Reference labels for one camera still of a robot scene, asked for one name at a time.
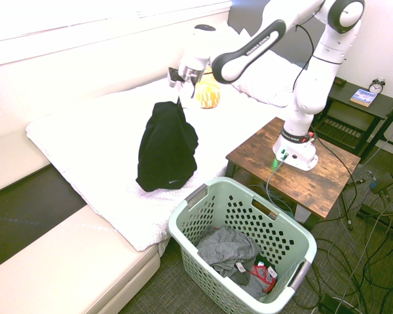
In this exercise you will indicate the black sports garment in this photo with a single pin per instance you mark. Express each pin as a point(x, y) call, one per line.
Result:
point(167, 147)

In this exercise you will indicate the white bed pillow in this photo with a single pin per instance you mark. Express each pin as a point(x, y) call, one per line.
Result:
point(265, 78)

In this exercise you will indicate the grey garment with red trim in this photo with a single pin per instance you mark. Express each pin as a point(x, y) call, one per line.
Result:
point(258, 281)

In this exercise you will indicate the rustic wooden side table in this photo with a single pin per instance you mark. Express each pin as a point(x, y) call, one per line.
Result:
point(301, 186)

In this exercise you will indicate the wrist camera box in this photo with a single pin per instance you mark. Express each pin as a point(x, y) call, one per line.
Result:
point(175, 74)

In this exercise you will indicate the mint green laundry basket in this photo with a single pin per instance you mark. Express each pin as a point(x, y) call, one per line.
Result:
point(196, 268)

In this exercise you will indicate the small black box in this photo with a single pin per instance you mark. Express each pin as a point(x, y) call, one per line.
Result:
point(340, 82)

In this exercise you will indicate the blue paperback book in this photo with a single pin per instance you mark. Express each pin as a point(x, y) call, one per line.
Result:
point(363, 97)

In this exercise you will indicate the grey heather garment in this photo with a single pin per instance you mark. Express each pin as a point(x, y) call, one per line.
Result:
point(226, 248)

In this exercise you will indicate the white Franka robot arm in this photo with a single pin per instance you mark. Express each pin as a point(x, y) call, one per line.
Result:
point(314, 81)

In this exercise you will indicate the yellow white patterned bolster pillow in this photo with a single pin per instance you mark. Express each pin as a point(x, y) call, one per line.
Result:
point(209, 96)

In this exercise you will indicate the black twin-bell alarm clock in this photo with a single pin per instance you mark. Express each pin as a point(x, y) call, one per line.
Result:
point(376, 86)

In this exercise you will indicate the beige upholstered bed frame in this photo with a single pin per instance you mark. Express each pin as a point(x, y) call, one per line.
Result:
point(52, 271)

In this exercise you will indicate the black metal nightstand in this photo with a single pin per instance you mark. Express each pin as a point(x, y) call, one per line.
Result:
point(363, 114)

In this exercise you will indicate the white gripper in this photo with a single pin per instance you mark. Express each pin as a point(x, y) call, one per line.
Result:
point(191, 74)

